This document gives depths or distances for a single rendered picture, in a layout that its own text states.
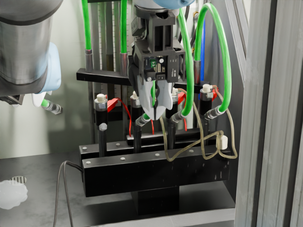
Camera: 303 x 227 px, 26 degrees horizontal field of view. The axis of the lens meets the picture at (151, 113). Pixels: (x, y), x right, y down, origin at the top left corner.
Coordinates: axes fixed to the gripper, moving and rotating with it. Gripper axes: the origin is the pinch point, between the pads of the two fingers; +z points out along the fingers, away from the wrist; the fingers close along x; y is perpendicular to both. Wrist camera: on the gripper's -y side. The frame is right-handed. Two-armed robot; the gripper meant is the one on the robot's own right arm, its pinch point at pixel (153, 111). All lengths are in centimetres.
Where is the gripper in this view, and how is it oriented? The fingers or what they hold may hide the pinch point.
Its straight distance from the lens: 114.7
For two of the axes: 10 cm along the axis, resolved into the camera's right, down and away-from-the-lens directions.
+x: 9.8, -1.0, 1.9
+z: 0.0, 8.8, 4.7
